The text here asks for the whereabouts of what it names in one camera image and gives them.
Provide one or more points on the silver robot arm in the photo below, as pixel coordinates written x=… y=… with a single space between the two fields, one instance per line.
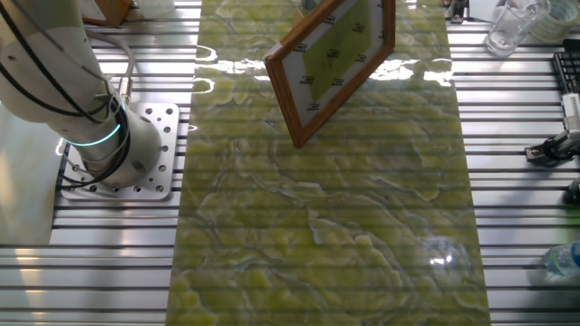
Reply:
x=45 y=68

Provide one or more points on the green marble pattern mat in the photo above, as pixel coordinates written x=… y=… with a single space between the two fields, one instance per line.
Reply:
x=317 y=226

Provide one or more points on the black metal clamp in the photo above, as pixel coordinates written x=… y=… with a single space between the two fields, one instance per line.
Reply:
x=457 y=11

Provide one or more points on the brown cardboard box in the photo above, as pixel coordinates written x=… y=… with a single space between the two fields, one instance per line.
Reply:
x=113 y=11

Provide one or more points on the clear glass cup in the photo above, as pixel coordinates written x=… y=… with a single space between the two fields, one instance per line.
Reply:
x=507 y=31

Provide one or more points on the black round object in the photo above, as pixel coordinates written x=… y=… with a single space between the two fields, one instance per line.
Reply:
x=574 y=191

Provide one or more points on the clear water bottle blue cap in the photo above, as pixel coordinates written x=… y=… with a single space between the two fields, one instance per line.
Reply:
x=564 y=260

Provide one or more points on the black keyboard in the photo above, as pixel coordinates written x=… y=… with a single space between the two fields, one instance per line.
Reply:
x=568 y=72

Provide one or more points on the clear tape roll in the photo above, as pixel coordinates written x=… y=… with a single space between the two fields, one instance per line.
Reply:
x=566 y=27

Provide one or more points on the wooden picture frame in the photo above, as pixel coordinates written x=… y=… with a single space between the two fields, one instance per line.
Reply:
x=344 y=54

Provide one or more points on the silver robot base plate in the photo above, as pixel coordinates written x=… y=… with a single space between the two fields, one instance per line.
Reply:
x=165 y=149

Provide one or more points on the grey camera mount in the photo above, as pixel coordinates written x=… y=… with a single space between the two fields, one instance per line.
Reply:
x=550 y=149

